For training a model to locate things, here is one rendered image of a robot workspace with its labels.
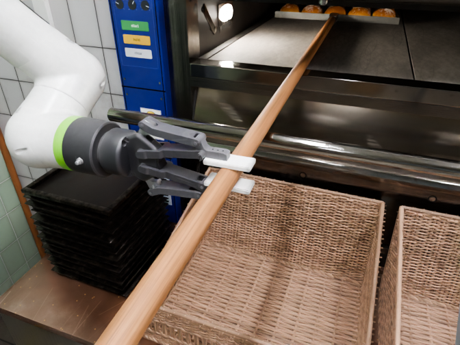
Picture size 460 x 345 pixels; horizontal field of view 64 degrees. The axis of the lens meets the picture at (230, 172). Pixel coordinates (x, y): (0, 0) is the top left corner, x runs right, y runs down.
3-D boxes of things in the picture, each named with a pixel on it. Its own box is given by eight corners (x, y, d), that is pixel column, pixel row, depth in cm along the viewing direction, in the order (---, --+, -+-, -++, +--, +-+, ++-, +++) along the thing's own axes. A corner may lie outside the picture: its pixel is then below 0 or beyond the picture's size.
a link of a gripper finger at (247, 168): (211, 155, 55) (210, 150, 55) (255, 162, 53) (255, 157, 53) (202, 164, 53) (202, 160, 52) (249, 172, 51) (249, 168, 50)
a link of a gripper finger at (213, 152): (198, 151, 55) (197, 133, 53) (230, 157, 53) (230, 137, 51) (194, 156, 53) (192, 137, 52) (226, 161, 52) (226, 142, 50)
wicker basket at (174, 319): (210, 227, 137) (207, 163, 122) (368, 267, 120) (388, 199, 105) (137, 339, 98) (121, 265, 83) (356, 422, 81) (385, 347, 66)
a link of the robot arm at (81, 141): (66, 184, 59) (51, 133, 54) (109, 151, 68) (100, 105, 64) (97, 192, 57) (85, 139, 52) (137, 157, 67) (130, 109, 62)
